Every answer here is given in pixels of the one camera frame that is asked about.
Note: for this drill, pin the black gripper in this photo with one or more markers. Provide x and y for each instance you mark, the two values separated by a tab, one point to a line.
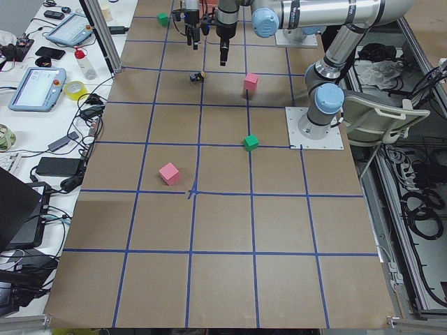
223	31
191	19

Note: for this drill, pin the yellow push button switch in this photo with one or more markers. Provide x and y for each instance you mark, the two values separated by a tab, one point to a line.
197	77

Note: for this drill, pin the green cube near arm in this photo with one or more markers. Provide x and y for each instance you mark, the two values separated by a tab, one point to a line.
250	142

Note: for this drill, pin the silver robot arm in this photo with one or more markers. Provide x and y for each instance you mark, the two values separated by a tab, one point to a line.
355	19
188	4

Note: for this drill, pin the green cube near bin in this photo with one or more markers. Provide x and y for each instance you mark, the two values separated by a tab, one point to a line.
163	19

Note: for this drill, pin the pink cube centre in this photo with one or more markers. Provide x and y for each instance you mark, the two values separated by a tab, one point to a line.
250	82

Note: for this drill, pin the pink cube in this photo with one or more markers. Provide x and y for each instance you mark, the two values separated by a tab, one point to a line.
170	174
250	82

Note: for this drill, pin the clear squeeze bottle red cap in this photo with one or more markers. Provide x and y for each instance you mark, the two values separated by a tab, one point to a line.
84	64

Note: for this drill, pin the teach pendant far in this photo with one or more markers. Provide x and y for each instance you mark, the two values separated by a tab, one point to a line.
71	31

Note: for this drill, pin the teach pendant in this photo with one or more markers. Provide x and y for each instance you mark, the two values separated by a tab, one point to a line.
39	90
71	31

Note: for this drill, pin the yellow tape roll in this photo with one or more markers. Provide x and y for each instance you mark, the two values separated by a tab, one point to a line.
75	90

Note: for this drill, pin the pink cube far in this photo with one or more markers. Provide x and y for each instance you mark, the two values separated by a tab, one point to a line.
170	174

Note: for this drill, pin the teach pendant near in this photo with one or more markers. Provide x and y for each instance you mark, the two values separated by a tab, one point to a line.
39	90

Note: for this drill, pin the grey office chair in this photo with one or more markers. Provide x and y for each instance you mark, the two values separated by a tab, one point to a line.
371	122

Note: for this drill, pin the black power adapter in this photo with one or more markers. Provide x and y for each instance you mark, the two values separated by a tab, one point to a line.
58	167

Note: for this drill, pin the black laptop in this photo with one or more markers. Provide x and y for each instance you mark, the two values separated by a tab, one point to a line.
23	206

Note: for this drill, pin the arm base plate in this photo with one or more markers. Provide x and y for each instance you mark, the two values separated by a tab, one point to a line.
304	135
299	38

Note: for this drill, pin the aluminium frame post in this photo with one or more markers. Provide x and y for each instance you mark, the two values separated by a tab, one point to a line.
92	11

